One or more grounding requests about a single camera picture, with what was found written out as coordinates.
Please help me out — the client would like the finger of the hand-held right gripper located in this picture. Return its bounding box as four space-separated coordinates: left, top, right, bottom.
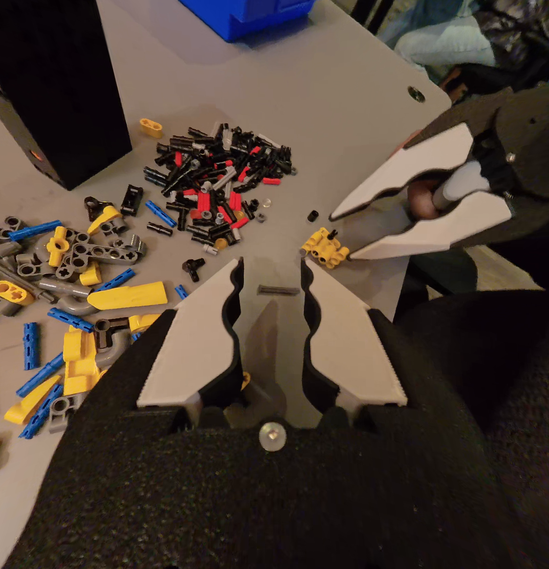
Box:
348 191 513 260
329 122 475 222

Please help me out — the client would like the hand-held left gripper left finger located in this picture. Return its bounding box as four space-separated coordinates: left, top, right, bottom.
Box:
137 257 246 409

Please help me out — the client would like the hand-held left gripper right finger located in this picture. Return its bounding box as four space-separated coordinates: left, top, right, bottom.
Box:
300 257 408 407

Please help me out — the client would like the yellow connector cluster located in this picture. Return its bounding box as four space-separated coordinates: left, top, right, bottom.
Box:
300 227 351 269

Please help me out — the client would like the person's right hand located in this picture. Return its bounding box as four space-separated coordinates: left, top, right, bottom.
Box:
405 177 441 221

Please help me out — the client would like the black office chair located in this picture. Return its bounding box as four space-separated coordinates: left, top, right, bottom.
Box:
408 251 480 295

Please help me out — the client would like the pile of yellow grey beams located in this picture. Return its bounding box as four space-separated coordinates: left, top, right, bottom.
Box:
0 196 168 474

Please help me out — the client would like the pale blue cloth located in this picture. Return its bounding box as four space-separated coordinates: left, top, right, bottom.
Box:
392 15 497 74

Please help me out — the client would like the blue long pin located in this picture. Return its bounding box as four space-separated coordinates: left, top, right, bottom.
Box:
145 200 177 228

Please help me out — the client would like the black knit sweater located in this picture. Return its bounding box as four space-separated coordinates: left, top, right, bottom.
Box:
392 289 549 569

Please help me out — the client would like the black two-hole beam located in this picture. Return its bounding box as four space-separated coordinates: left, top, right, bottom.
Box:
120 184 144 217

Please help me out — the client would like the pile of black red pins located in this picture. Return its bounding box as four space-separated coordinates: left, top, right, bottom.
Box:
143 124 297 256

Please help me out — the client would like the blue plastic bin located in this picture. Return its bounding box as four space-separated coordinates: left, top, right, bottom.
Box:
179 0 317 43

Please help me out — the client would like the black perforated block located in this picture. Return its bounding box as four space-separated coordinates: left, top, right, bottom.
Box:
0 0 133 191

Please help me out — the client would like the black ring connector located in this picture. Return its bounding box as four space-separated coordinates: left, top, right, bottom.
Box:
182 258 207 283

